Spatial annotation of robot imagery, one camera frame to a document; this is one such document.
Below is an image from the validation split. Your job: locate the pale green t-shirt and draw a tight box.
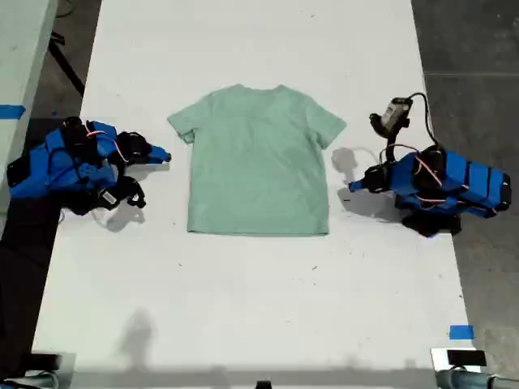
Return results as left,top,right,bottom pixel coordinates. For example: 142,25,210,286
166,83,349,237

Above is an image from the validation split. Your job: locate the black stand leg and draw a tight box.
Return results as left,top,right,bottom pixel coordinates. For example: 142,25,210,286
47,32,86,97

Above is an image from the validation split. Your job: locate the pale side table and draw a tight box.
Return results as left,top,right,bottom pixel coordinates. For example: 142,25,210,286
0,0,58,228

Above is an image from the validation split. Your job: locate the small black box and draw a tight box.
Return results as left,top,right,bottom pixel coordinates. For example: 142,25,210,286
447,350,487,366
28,353,62,372

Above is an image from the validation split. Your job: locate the black camera stalk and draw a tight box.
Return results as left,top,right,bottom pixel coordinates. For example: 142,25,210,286
115,174,143,195
367,113,402,165

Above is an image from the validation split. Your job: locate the black camera cable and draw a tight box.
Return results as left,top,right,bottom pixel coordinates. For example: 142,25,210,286
127,184,148,210
407,92,443,152

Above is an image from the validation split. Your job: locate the black camera box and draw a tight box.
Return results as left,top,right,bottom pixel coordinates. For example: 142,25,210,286
93,186,122,210
383,96,414,130

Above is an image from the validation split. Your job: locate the grey hose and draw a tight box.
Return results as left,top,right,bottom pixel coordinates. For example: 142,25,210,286
435,366,519,389

